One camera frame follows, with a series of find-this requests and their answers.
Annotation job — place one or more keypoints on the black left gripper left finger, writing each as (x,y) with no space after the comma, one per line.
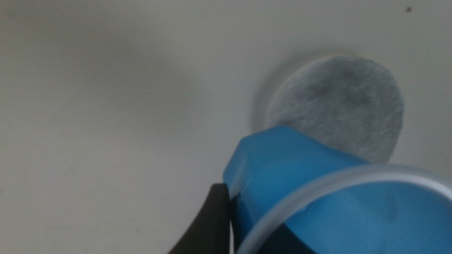
(208,225)

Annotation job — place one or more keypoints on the blue plastic cup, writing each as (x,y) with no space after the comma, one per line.
(282,169)

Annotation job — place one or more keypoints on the round grey felt cup mat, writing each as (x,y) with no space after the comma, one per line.
(344,106)

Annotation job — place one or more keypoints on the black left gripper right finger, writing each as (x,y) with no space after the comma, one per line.
(298,241)

